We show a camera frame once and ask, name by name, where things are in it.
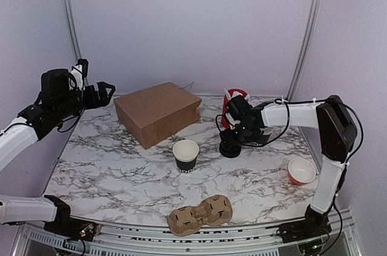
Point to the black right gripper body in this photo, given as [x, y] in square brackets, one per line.
[243, 134]

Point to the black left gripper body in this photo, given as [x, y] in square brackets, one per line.
[91, 101]

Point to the black paper coffee cup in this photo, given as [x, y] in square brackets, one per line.
[185, 153]

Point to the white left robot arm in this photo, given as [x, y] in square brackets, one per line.
[63, 97]

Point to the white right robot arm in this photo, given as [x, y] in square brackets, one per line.
[337, 131]

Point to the black stacked paper cup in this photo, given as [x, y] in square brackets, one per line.
[262, 136]

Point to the black plastic cup lids stack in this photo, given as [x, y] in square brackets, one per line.
[230, 152]

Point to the white sugar stick packets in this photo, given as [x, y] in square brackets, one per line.
[231, 93]

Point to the brown paper bag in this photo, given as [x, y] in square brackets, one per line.
[153, 114]

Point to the orange white bowl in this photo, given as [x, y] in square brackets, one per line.
[301, 171]

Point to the brown cardboard cup carrier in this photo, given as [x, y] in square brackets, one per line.
[213, 211]

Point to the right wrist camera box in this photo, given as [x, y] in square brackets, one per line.
[238, 108]

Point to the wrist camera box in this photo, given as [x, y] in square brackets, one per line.
[238, 108]
[82, 66]

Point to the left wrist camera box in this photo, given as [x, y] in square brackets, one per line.
[82, 66]

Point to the aluminium frame post right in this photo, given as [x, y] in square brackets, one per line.
[302, 56]

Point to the aluminium frame post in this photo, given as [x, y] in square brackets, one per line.
[71, 25]
[302, 56]

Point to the aluminium frame post left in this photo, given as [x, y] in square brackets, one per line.
[71, 25]

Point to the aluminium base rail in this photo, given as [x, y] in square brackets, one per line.
[272, 238]

